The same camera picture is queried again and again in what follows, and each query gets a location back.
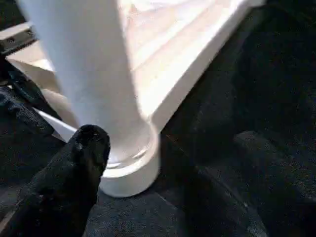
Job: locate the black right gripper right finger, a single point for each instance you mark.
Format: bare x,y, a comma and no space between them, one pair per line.
281,187

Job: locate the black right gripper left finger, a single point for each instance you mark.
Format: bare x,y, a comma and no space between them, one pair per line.
59,192

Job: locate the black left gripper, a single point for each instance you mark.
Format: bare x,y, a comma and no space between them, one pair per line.
17,42

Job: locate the white plastic table leg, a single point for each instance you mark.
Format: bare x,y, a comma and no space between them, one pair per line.
89,74

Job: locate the white plastic table top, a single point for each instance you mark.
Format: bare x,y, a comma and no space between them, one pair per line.
187,54

